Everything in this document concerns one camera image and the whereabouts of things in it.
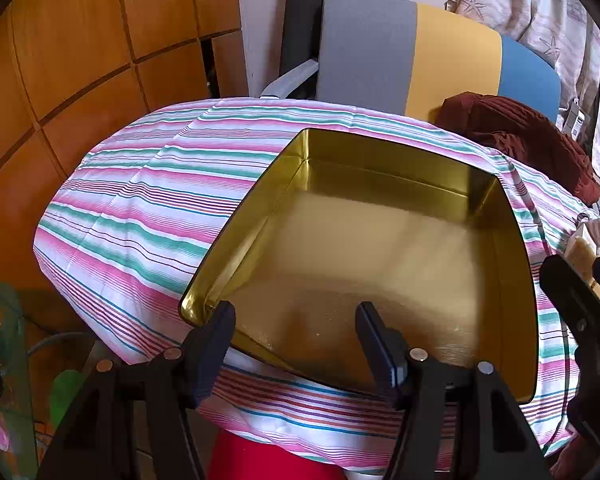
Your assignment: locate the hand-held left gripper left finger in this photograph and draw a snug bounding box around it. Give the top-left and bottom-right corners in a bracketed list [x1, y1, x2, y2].
[36, 301, 237, 480]

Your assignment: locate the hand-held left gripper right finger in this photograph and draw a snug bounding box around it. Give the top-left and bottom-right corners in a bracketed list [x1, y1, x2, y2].
[355, 301, 553, 480]

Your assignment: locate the tan cracker packet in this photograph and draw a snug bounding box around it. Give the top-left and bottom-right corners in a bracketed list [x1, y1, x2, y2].
[564, 234, 600, 323]

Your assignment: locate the gold metal tin container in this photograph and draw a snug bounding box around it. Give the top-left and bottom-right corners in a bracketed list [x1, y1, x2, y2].
[179, 128, 539, 404]

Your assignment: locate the pink packet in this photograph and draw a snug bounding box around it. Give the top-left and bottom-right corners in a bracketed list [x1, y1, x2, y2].
[577, 215, 600, 248]

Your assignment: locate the red stool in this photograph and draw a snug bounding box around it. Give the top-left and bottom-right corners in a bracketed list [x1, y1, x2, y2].
[207, 430, 348, 480]

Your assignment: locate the green plastic item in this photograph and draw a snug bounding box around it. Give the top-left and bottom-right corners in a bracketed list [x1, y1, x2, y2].
[49, 370, 88, 431]

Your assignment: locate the pink green striped tablecloth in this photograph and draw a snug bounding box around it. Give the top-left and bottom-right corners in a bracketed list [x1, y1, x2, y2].
[32, 97, 593, 472]

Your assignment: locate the white grey carton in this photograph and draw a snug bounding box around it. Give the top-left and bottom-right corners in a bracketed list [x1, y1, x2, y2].
[569, 99, 588, 137]

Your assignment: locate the maroon cloth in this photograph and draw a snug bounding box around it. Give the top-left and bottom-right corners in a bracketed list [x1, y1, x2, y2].
[437, 92, 600, 206]

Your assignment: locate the glass side table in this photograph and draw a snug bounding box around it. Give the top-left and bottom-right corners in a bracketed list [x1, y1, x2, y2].
[0, 282, 38, 480]

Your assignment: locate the starfish print curtain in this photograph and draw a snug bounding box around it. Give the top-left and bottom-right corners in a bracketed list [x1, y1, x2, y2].
[445, 0, 600, 196]

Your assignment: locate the grey yellow blue chair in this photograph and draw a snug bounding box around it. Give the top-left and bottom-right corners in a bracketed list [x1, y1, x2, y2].
[260, 0, 562, 123]

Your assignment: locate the wooden cabinet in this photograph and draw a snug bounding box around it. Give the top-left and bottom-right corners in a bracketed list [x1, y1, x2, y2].
[0, 0, 253, 361]

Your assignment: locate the black rolled mat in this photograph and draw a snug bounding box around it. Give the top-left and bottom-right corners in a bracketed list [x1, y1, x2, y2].
[279, 0, 328, 98]

